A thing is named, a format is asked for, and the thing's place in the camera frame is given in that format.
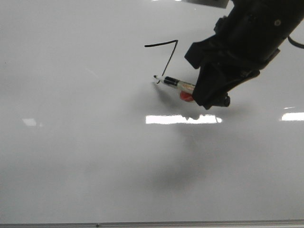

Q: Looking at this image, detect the black and white marker pen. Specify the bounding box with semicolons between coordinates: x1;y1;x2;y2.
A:
153;75;195;94

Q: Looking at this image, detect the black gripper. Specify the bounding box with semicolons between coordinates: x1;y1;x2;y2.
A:
185;0;304;110

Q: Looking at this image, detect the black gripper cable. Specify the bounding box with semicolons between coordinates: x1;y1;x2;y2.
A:
287;36;304;49

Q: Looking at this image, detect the white whiteboard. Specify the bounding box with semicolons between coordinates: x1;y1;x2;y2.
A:
0;0;304;223

